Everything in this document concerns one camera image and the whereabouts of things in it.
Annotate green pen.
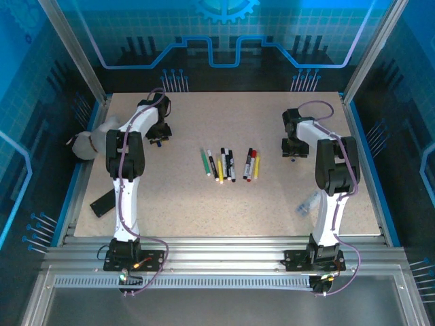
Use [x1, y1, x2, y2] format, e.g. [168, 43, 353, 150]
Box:
[200, 147, 211, 177]

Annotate thin white black marker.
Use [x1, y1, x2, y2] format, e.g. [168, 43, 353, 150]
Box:
[207, 149, 219, 181]

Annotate red and white marker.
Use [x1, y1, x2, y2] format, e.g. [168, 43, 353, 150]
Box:
[247, 149, 258, 183]

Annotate white marker with black cap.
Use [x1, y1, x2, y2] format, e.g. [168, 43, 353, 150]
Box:
[242, 147, 254, 181]

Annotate clear plastic bag blue items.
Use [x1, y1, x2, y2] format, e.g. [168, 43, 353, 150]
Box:
[294, 189, 322, 217]

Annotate grey plush toy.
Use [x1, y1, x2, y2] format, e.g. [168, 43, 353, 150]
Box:
[66, 114, 118, 161]

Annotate black flat rectangular case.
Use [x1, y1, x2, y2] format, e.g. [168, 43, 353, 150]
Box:
[90, 189, 118, 218]

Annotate aluminium front rails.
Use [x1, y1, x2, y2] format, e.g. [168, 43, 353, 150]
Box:
[42, 234, 411, 274]

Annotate black adapter with LED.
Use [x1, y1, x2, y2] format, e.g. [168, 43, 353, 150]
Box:
[309, 273, 336, 295]
[117, 268, 144, 293]

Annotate grey metal front panel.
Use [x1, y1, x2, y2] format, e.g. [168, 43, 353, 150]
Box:
[20, 266, 431, 326]

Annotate aluminium side rail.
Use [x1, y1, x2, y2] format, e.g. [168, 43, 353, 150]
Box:
[56, 96, 115, 247]
[341, 94, 390, 245]

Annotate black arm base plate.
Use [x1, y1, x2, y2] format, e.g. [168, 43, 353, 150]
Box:
[283, 249, 347, 272]
[103, 249, 167, 272]

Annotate aluminium frame post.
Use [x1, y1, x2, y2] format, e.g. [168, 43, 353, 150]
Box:
[36, 0, 111, 105]
[341, 0, 411, 105]

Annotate grey slotted cable duct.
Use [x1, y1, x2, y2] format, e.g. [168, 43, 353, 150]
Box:
[52, 275, 322, 290]

